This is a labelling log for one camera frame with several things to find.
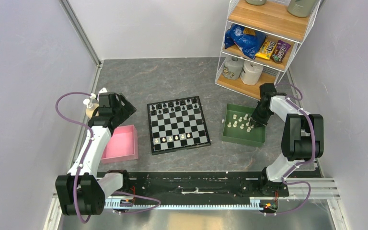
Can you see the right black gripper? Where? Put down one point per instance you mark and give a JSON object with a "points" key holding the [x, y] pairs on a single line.
{"points": [[260, 121]]}

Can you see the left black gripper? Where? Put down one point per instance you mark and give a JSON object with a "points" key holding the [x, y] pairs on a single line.
{"points": [[127, 109]]}

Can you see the green plastic tray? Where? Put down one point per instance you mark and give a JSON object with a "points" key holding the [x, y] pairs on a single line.
{"points": [[238, 129]]}

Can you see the pink plastic tray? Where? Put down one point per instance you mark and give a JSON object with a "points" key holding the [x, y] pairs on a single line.
{"points": [[123, 145]]}

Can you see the black white chessboard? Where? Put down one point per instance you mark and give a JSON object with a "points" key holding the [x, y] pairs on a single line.
{"points": [[176, 118]]}

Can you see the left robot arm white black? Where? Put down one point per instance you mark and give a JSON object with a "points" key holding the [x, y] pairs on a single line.
{"points": [[79, 191]]}

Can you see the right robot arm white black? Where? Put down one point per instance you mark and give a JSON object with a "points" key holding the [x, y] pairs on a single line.
{"points": [[302, 140]]}

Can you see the beige pump bottle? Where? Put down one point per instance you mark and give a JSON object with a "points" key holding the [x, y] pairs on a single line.
{"points": [[90, 107]]}

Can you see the white paper roll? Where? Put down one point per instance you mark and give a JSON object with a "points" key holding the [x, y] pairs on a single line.
{"points": [[251, 73]]}

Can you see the white jug with label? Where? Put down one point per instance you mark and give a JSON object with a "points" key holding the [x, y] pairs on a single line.
{"points": [[232, 67]]}

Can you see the yellow candy bag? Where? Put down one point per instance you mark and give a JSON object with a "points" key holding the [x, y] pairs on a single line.
{"points": [[266, 50]]}

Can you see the brown candy bag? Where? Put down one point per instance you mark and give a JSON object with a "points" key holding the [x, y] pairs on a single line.
{"points": [[280, 51]]}

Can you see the blue snack bag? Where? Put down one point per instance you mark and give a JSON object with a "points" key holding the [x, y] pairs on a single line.
{"points": [[248, 41]]}

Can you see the grey green bottle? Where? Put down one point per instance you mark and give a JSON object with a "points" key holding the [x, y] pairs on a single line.
{"points": [[301, 8]]}

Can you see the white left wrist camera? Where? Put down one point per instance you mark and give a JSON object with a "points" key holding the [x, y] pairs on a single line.
{"points": [[95, 96]]}

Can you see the white wire wooden shelf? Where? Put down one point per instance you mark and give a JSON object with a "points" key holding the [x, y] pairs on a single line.
{"points": [[272, 18]]}

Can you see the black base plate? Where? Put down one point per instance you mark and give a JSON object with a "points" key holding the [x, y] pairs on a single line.
{"points": [[202, 187]]}

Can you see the grey cable duct strip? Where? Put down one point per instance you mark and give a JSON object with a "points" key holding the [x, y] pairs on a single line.
{"points": [[118, 203]]}

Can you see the aluminium corner rail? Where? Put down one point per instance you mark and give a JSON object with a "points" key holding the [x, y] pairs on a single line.
{"points": [[80, 31]]}

